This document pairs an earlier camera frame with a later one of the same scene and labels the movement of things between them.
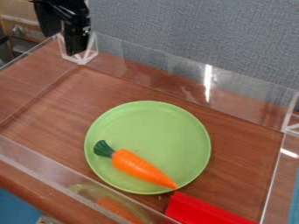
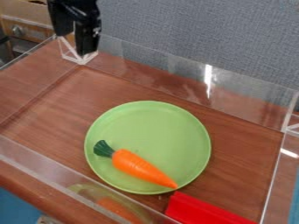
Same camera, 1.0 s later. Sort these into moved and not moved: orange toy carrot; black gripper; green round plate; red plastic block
Moved: black gripper
Not moved: green round plate; orange toy carrot; red plastic block
